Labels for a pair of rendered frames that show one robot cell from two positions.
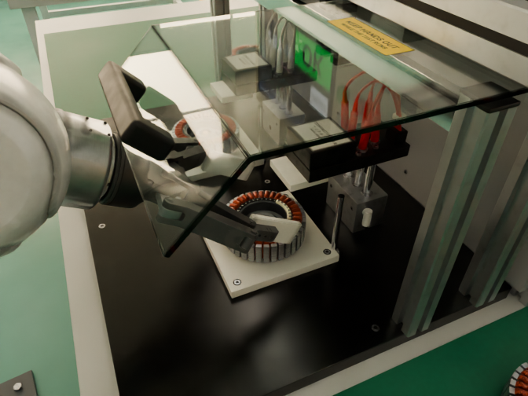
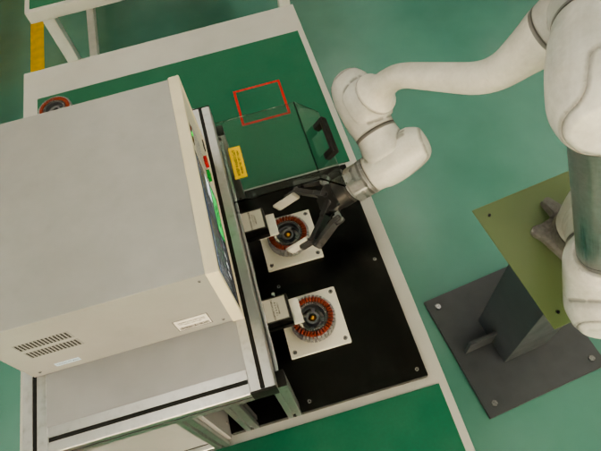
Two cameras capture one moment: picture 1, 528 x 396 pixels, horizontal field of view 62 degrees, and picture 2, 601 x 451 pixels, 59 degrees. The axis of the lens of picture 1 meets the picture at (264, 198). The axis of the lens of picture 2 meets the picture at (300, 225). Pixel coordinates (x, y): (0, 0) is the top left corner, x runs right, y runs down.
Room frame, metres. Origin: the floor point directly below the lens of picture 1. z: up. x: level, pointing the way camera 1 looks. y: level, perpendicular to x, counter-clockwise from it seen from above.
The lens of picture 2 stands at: (1.09, 0.26, 2.03)
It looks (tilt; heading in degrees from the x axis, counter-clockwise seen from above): 59 degrees down; 198
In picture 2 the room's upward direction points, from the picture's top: 11 degrees counter-clockwise
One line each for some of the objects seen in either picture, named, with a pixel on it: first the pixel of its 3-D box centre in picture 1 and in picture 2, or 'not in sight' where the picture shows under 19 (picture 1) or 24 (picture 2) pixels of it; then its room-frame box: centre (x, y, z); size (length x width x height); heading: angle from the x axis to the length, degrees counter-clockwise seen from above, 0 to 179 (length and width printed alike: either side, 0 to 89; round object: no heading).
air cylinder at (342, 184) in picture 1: (355, 198); not in sight; (0.49, -0.13, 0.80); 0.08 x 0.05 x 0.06; 24
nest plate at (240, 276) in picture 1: (263, 237); (289, 240); (0.43, 0.00, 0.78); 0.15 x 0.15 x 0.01; 24
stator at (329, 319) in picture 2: not in sight; (312, 318); (0.65, 0.10, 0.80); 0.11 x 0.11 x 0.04
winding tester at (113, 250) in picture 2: not in sight; (108, 222); (0.66, -0.25, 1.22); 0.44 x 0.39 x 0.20; 24
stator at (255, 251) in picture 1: (263, 224); (288, 235); (0.43, 0.00, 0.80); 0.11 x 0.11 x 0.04
